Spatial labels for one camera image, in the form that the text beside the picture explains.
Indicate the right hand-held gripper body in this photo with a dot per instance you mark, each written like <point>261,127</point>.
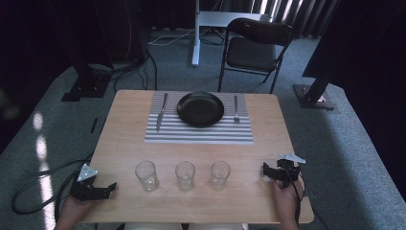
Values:
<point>288,171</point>

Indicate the silver table knife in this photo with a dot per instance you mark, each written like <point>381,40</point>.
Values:
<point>162,111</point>

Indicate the black folding chair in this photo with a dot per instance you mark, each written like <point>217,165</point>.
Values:
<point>250,52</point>

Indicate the dark pleated curtain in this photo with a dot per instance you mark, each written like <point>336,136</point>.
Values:
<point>287,16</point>

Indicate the black round plate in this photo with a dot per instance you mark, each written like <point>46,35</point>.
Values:
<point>200,108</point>

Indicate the silver fork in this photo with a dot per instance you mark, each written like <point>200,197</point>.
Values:
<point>236,108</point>

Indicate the person's right hand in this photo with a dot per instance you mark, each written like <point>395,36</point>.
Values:
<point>285,204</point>

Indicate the person's white trousers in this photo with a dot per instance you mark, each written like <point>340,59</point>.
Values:
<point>185,226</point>

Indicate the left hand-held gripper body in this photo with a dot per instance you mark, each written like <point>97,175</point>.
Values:
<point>84,189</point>

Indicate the clear drinking glass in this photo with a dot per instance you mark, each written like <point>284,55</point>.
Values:
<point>185,175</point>
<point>146,175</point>
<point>220,175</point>

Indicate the small black floor strip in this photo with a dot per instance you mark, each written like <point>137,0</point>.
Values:
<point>94,125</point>

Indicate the person's left hand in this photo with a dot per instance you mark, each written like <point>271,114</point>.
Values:
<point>72,211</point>

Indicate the grey white striped placemat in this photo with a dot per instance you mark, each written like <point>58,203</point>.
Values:
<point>198,134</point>

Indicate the black metal stand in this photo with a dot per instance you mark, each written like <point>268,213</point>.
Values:
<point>86,86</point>
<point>314,96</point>

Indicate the white desk frame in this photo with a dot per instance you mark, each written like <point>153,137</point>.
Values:
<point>204,19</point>

